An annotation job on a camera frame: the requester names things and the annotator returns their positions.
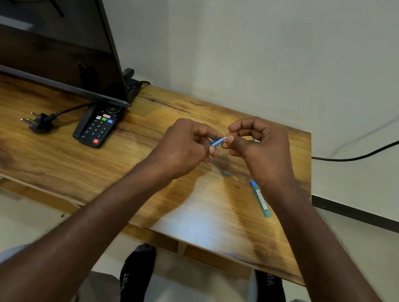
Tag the black remote control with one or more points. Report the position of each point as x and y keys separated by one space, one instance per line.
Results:
x=95 y=127

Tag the black television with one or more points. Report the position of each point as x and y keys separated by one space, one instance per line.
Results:
x=43 y=41

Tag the person's right forearm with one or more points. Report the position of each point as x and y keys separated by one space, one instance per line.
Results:
x=333 y=283

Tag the teal lead refill tube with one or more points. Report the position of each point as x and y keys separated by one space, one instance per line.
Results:
x=260 y=198

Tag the person's left grey trouser leg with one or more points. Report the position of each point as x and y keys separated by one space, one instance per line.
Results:
x=101 y=295

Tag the black power strip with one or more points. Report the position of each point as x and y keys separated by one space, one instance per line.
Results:
x=133 y=87

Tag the person's left forearm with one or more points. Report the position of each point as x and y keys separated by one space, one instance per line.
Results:
x=68 y=241

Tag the person's left black sock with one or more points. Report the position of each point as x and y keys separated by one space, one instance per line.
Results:
x=136 y=278

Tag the person's left hand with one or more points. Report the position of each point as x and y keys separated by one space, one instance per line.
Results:
x=180 y=150

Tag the person's right hand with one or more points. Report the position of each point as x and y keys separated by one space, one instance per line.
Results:
x=268 y=156

